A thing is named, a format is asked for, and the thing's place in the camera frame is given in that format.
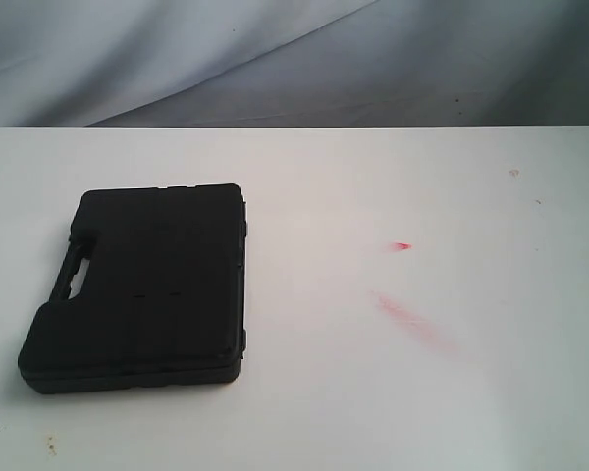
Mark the black plastic tool case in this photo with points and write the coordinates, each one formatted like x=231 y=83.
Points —
x=150 y=293

